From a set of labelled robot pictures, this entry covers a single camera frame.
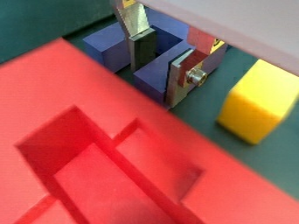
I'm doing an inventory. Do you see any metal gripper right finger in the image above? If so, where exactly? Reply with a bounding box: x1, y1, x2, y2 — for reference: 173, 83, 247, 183
165, 27, 215, 108

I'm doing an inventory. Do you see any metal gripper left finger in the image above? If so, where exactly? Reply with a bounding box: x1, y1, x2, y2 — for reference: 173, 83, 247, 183
111, 0, 156, 71

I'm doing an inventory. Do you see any purple U-shaped block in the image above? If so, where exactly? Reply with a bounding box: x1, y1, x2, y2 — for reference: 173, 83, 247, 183
83, 8, 192, 105

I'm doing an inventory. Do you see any red board with cutouts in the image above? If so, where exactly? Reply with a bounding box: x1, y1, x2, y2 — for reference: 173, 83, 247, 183
0, 40, 299, 224

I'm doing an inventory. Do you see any yellow long bar block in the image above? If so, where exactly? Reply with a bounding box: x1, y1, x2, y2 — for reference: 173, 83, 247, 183
217, 59, 299, 144

